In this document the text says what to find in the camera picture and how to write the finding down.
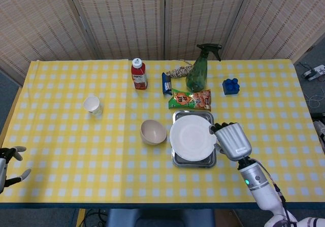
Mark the red NFC juice bottle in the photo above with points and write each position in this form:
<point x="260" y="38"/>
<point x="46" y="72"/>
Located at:
<point x="138" y="74"/>

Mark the green chip snack bag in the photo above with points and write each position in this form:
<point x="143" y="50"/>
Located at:
<point x="190" y="100"/>

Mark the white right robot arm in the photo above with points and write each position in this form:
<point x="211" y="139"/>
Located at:
<point x="264" y="194"/>

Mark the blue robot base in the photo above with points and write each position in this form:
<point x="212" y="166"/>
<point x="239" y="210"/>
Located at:
<point x="160" y="218"/>

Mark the white paper plate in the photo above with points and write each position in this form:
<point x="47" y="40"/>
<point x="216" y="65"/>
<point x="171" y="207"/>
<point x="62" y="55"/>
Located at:
<point x="190" y="138"/>

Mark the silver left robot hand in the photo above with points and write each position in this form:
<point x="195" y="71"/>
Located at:
<point x="7" y="166"/>

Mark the woven folding screen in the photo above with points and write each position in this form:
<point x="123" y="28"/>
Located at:
<point x="127" y="18"/>

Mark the blue toy building block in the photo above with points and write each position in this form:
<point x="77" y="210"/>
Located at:
<point x="230" y="86"/>

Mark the yellow checked tablecloth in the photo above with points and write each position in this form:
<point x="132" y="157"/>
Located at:
<point x="101" y="148"/>

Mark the blue cookie packet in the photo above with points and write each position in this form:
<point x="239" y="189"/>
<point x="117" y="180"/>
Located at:
<point x="166" y="83"/>

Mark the square metal tray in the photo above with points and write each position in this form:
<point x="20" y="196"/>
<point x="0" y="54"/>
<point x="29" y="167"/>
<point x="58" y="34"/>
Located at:
<point x="194" y="162"/>

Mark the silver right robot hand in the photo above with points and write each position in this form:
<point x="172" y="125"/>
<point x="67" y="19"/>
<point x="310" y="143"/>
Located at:
<point x="232" y="139"/>

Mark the beige plastic bowl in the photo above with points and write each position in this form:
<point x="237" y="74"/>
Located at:
<point x="153" y="131"/>

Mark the coiled striped twine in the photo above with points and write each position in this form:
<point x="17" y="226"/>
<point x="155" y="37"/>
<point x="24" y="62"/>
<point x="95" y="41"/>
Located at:
<point x="179" y="70"/>

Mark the white floral paper cup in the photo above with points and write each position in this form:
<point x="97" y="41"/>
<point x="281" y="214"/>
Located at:
<point x="92" y="105"/>

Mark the green spray bottle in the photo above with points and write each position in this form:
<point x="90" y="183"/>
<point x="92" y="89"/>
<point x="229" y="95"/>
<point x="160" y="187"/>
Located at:
<point x="198" y="72"/>

